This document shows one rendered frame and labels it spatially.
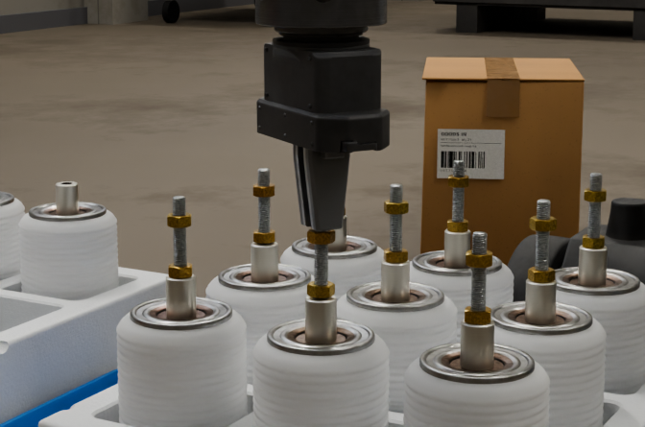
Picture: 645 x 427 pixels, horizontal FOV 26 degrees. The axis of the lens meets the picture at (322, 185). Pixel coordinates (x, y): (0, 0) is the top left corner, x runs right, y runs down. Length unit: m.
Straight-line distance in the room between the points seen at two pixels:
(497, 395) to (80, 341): 0.53
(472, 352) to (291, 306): 0.22
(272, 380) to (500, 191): 1.20
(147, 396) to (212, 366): 0.05
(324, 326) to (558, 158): 1.18
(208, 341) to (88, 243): 0.38
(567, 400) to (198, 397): 0.26
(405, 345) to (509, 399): 0.17
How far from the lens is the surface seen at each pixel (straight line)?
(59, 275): 1.37
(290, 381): 0.95
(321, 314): 0.97
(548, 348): 1.00
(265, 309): 1.10
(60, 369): 1.30
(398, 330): 1.04
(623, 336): 1.12
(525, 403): 0.91
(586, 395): 1.02
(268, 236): 1.12
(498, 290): 1.16
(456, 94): 2.10
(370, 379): 0.96
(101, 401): 1.08
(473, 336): 0.92
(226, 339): 1.01
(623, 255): 1.45
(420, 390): 0.91
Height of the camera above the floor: 0.55
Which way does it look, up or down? 11 degrees down
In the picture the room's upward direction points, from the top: straight up
